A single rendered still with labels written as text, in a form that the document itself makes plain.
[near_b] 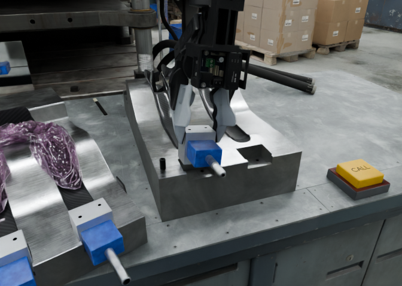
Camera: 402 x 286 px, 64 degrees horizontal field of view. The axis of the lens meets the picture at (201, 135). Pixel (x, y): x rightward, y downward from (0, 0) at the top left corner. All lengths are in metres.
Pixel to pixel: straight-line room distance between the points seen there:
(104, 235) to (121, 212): 0.06
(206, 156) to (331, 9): 4.65
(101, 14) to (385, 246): 1.10
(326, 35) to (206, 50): 4.69
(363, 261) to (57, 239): 0.73
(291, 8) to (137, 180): 3.89
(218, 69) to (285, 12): 3.92
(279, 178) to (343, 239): 0.28
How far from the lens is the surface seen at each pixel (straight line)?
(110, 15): 1.20
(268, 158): 0.59
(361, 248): 0.90
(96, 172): 0.59
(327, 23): 5.07
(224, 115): 0.49
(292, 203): 0.61
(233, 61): 0.43
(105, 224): 0.47
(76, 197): 0.56
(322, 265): 0.85
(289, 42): 4.47
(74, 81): 1.33
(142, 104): 0.72
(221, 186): 0.55
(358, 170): 0.68
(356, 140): 0.87
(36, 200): 0.57
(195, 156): 0.46
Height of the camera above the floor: 1.18
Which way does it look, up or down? 28 degrees down
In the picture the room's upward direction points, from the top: straight up
